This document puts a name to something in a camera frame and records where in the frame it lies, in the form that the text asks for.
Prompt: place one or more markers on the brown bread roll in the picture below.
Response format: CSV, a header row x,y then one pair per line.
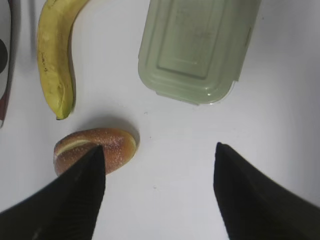
x,y
118,145

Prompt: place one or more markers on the navy blue zipper bag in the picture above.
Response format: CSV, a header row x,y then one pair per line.
x,y
5,55

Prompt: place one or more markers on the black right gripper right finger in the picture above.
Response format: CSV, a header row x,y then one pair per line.
x,y
254,207

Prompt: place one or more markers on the yellow banana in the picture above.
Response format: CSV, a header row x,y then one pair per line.
x,y
53,33

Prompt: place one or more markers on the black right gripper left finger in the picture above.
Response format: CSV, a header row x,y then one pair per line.
x,y
66,209

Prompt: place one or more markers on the green lidded food container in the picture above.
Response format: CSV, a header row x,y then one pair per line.
x,y
193,50

